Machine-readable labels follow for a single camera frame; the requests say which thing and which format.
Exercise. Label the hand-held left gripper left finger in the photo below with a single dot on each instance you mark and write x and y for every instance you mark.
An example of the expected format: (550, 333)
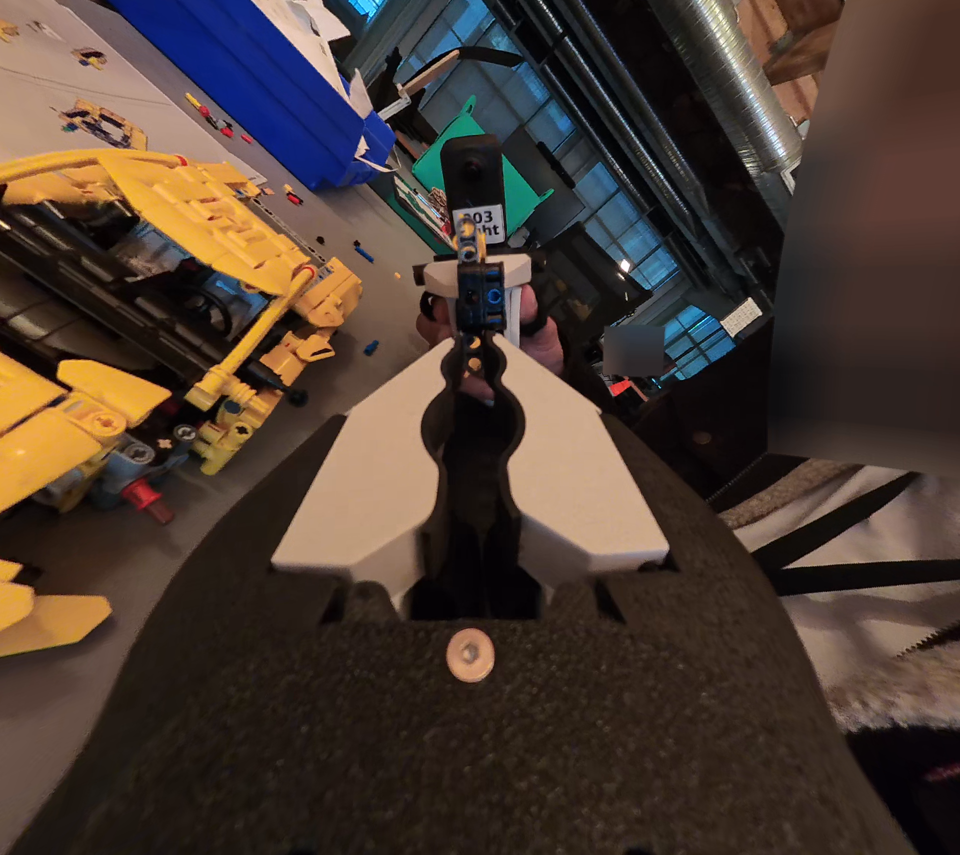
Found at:
(360, 495)

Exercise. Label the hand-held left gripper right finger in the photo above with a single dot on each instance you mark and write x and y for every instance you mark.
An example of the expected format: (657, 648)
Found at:
(585, 495)

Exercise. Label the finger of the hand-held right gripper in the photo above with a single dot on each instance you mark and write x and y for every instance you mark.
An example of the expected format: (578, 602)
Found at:
(442, 277)
(517, 270)

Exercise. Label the person's right hand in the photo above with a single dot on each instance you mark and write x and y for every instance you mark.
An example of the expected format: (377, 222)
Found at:
(544, 337)

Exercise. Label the wooden model kit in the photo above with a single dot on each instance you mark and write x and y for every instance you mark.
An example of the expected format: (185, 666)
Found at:
(435, 206)

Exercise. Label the teal plastic bin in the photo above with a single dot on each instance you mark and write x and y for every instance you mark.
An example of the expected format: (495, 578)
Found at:
(525, 187)

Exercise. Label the green cutting mat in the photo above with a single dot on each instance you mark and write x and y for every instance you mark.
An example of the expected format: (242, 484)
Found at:
(409, 210)

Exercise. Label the brown fleece-lined jacket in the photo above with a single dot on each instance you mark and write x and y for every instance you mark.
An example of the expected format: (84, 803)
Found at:
(697, 420)

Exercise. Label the pile of white paper bags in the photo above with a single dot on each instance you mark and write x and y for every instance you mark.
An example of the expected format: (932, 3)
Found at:
(300, 22)

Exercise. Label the scattered small brick pins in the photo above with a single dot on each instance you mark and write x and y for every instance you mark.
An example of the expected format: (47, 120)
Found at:
(217, 120)

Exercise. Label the yellow toy brick car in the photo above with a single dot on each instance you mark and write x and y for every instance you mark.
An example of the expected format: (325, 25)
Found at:
(187, 217)

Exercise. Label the white striped shirt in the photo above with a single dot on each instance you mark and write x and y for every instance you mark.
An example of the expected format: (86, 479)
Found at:
(862, 532)

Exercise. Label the blue plastic bin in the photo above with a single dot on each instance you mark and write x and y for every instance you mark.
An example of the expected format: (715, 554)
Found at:
(210, 37)

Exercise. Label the open instruction booklet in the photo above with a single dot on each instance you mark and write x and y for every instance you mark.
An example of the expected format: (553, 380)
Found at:
(45, 90)

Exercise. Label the silver ventilation duct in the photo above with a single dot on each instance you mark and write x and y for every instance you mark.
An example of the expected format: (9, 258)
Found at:
(720, 45)

